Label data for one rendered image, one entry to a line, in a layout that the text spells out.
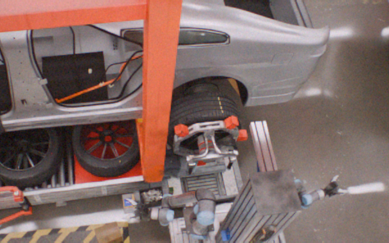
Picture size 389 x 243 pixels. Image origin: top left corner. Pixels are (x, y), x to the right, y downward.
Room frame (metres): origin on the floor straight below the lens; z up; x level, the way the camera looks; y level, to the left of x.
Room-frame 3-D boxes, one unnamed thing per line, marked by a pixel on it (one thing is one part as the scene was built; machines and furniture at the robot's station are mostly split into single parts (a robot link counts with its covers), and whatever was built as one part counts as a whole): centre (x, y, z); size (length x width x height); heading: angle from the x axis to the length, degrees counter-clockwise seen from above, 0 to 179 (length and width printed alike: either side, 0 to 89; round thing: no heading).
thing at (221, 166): (1.99, -0.14, 0.13); 0.50 x 0.36 x 0.10; 110
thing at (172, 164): (1.89, 0.15, 0.26); 0.42 x 0.18 x 0.35; 20
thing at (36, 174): (1.59, 1.45, 0.39); 0.66 x 0.66 x 0.24
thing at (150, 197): (1.35, 0.21, 0.51); 0.20 x 0.14 x 0.13; 112
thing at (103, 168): (1.85, 0.72, 0.39); 0.66 x 0.66 x 0.24
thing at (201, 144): (1.75, -0.18, 0.85); 0.21 x 0.14 x 0.14; 20
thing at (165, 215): (0.99, 0.04, 1.21); 0.11 x 0.08 x 0.09; 94
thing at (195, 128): (1.82, -0.16, 0.85); 0.54 x 0.07 x 0.54; 110
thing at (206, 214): (1.01, -0.22, 1.19); 0.15 x 0.12 x 0.55; 4
